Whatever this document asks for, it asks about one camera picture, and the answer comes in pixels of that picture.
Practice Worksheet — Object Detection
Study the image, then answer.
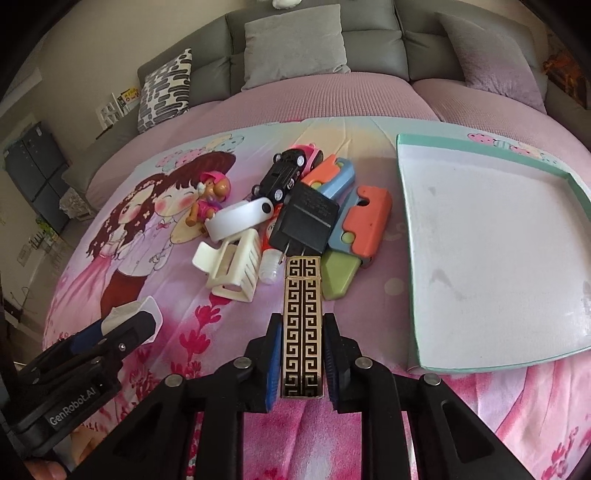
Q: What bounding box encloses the black power adapter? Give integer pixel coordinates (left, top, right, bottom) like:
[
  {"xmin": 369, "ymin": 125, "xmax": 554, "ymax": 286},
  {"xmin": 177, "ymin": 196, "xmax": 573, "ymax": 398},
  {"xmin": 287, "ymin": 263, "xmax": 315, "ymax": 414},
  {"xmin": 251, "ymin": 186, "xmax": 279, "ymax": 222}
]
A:
[{"xmin": 269, "ymin": 183, "xmax": 339, "ymax": 257}]

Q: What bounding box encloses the pink helmet puppy figurine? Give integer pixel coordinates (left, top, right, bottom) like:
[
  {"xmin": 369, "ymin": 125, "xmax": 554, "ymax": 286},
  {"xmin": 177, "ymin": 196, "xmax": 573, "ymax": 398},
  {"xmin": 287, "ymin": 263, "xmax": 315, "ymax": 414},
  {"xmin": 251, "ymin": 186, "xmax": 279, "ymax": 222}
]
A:
[{"xmin": 185, "ymin": 171, "xmax": 231, "ymax": 227}]

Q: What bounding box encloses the grey cushion left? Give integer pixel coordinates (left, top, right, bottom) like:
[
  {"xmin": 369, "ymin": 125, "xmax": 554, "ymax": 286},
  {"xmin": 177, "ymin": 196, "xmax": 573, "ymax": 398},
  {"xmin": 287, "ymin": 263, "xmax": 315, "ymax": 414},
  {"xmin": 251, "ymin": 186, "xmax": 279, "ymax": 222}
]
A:
[{"xmin": 242, "ymin": 4, "xmax": 351, "ymax": 91}]

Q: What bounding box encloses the black toy car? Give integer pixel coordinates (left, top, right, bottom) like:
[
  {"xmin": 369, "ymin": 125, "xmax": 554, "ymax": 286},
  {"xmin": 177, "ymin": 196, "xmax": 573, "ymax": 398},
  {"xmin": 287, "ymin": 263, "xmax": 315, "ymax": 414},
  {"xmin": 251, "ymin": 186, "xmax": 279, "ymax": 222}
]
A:
[{"xmin": 252, "ymin": 148, "xmax": 308, "ymax": 205}]

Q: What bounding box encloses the dark cabinet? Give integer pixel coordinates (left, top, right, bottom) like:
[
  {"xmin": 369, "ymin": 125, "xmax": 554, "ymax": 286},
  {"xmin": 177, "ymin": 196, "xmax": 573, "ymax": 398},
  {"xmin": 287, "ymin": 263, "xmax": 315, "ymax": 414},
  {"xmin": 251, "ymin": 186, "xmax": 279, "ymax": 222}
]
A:
[{"xmin": 4, "ymin": 122, "xmax": 69, "ymax": 233}]

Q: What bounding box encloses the orange blue green toy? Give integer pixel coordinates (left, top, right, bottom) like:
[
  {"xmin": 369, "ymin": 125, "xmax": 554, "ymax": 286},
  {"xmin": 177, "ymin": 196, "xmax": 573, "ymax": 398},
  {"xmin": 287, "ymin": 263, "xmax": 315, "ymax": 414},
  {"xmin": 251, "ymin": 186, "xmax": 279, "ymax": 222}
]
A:
[{"xmin": 321, "ymin": 185, "xmax": 393, "ymax": 301}]

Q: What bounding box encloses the cartoon printed blanket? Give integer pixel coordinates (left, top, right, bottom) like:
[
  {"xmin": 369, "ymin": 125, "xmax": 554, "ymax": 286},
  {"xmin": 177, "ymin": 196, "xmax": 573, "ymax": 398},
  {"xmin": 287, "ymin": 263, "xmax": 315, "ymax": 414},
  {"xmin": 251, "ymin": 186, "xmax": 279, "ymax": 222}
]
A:
[{"xmin": 43, "ymin": 117, "xmax": 590, "ymax": 479}]

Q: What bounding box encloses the pink sofa seat cover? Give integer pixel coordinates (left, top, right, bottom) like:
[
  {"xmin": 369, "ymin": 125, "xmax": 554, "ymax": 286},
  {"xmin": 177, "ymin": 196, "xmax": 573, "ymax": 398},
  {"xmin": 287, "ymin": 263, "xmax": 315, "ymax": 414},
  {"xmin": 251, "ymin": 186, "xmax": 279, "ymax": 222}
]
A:
[{"xmin": 85, "ymin": 72, "xmax": 590, "ymax": 209}]

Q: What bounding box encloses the grey purple cushion right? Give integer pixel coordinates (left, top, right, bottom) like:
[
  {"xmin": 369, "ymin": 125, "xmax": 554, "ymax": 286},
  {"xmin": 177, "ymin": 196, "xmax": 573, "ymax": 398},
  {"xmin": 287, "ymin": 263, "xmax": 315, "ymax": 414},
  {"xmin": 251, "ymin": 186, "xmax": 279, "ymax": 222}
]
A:
[{"xmin": 438, "ymin": 13, "xmax": 546, "ymax": 113}]

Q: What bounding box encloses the teal shallow cardboard tray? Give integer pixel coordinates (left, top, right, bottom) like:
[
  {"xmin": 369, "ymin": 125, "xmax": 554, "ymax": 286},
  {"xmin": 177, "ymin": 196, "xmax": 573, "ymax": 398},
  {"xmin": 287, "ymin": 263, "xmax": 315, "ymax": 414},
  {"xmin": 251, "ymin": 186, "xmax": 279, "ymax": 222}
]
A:
[{"xmin": 397, "ymin": 134, "xmax": 590, "ymax": 373}]

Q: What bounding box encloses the cream hair claw clip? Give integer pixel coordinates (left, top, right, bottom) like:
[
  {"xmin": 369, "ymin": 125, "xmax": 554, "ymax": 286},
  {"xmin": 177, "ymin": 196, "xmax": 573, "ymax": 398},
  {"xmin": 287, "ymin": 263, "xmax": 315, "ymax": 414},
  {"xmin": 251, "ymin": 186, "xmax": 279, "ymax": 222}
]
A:
[{"xmin": 192, "ymin": 228, "xmax": 262, "ymax": 303}]

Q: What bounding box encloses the white plush toy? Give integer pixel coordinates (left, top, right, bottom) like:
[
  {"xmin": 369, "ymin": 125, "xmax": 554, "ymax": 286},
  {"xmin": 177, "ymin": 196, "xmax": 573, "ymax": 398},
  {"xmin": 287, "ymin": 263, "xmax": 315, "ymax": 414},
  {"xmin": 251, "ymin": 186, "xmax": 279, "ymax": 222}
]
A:
[{"xmin": 271, "ymin": 0, "xmax": 301, "ymax": 10}]

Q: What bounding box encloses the black white patterned cushion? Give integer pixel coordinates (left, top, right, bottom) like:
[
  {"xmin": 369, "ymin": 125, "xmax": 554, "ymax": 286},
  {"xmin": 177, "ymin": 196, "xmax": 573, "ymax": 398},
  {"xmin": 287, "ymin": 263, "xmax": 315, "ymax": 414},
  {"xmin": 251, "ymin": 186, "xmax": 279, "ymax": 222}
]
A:
[{"xmin": 137, "ymin": 48, "xmax": 192, "ymax": 134}]

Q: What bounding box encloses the white round band device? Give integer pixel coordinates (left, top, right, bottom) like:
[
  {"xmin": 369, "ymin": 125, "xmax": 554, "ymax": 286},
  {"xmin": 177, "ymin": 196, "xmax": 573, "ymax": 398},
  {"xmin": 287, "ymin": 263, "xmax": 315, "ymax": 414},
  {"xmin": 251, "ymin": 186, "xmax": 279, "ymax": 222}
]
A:
[{"xmin": 204, "ymin": 197, "xmax": 274, "ymax": 242}]

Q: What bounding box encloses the orange red toy by curtain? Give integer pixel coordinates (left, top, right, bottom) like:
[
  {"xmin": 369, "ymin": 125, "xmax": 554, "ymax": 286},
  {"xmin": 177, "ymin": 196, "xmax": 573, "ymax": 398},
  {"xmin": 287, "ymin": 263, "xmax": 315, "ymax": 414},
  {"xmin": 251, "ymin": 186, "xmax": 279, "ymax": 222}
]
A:
[{"xmin": 542, "ymin": 50, "xmax": 582, "ymax": 98}]

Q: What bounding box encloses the white charger cube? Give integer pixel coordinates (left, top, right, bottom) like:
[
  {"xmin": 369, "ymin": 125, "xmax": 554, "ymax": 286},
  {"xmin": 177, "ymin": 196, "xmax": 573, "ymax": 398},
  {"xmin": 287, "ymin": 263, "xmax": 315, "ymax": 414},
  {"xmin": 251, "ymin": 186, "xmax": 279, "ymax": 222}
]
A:
[{"xmin": 100, "ymin": 296, "xmax": 163, "ymax": 345}]

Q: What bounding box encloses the gold black patterned lighter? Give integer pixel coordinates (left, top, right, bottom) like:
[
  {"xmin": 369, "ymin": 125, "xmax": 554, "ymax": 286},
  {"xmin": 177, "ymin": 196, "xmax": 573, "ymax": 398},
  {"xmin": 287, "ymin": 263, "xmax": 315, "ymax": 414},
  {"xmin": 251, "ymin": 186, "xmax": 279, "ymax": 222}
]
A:
[{"xmin": 280, "ymin": 256, "xmax": 322, "ymax": 399}]

